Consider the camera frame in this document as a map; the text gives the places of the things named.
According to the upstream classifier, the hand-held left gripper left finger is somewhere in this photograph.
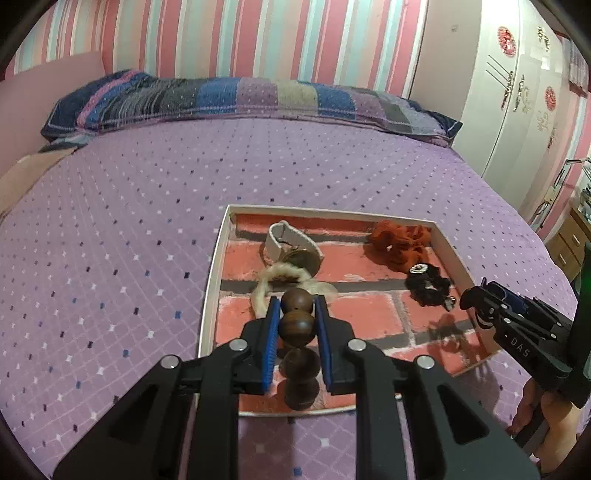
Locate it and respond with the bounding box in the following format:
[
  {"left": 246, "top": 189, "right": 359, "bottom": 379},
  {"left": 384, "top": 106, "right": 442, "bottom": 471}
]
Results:
[{"left": 53, "top": 295, "right": 281, "bottom": 480}]

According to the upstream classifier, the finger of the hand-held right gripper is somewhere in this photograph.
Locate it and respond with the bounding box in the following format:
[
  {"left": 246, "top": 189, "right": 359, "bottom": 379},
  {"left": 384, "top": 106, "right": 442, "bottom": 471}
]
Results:
[
  {"left": 482, "top": 280, "right": 562, "bottom": 326},
  {"left": 475, "top": 288, "right": 514, "bottom": 331}
]

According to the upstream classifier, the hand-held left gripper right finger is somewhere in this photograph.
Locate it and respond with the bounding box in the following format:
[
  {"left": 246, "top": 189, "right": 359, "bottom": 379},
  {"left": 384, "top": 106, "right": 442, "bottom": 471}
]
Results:
[{"left": 315, "top": 295, "right": 541, "bottom": 480}]

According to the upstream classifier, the brown wooden bead bracelet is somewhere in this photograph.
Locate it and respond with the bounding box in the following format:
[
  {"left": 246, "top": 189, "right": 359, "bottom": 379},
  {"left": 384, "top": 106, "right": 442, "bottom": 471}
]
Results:
[{"left": 278, "top": 288, "right": 321, "bottom": 411}]

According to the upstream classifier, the brick pattern jewelry tray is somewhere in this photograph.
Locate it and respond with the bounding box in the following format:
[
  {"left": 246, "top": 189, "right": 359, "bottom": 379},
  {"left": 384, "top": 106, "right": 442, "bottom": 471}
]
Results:
[{"left": 198, "top": 204, "right": 504, "bottom": 419}]

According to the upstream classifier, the black scrunchie with charm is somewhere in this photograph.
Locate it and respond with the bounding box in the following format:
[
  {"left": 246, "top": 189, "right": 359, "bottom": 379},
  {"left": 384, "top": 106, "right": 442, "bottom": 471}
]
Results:
[{"left": 405, "top": 263, "right": 458, "bottom": 311}]

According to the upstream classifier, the cream fabric scrunchie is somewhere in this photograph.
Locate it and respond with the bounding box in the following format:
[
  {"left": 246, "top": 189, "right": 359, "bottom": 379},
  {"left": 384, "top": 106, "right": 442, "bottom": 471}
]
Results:
[{"left": 250, "top": 261, "right": 339, "bottom": 319}]

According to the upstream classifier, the white strap wristwatch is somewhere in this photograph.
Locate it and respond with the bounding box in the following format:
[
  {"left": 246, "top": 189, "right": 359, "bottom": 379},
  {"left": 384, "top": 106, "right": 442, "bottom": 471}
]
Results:
[{"left": 263, "top": 220, "right": 323, "bottom": 278}]

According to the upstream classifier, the orange fabric scrunchie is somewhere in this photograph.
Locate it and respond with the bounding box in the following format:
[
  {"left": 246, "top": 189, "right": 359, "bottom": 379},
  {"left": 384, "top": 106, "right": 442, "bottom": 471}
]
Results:
[{"left": 366, "top": 220, "right": 433, "bottom": 273}]

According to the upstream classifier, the person's right hand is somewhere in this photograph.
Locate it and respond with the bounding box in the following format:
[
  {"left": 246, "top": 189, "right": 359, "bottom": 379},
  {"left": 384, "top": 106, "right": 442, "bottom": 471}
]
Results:
[{"left": 510, "top": 378, "right": 585, "bottom": 468}]

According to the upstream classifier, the wooden drawer cabinet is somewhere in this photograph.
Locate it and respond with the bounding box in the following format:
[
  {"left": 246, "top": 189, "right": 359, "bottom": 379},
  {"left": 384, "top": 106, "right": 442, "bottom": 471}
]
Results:
[{"left": 549, "top": 209, "right": 591, "bottom": 278}]

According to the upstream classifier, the white ornate wardrobe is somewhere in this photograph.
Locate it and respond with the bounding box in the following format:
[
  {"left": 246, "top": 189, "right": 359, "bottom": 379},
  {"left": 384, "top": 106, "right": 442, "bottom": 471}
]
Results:
[{"left": 452, "top": 0, "right": 587, "bottom": 223}]

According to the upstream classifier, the striped patchwork pillow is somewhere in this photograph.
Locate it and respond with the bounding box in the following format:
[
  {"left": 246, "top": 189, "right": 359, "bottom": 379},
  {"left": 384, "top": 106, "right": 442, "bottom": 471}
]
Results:
[{"left": 40, "top": 69, "right": 464, "bottom": 148}]

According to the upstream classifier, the brown folded cloth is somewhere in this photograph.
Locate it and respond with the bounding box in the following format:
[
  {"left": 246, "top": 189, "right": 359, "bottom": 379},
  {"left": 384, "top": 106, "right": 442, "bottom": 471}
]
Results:
[{"left": 0, "top": 146, "right": 77, "bottom": 219}]

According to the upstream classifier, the pink padded headboard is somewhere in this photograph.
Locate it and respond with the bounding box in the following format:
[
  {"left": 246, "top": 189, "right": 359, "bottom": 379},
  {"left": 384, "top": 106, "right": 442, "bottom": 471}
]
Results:
[{"left": 0, "top": 50, "right": 105, "bottom": 172}]

